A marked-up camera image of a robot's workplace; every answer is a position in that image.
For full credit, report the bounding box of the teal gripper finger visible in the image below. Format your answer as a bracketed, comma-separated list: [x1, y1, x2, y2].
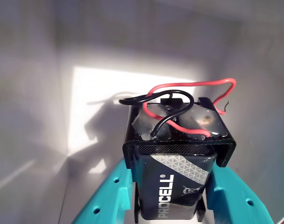
[71, 160, 135, 224]
[206, 163, 276, 224]

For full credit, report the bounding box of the small black battery pack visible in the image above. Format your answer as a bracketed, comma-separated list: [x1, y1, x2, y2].
[118, 78, 237, 222]

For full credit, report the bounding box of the white cardboard box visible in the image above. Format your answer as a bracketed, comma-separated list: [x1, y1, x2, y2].
[0, 0, 284, 224]

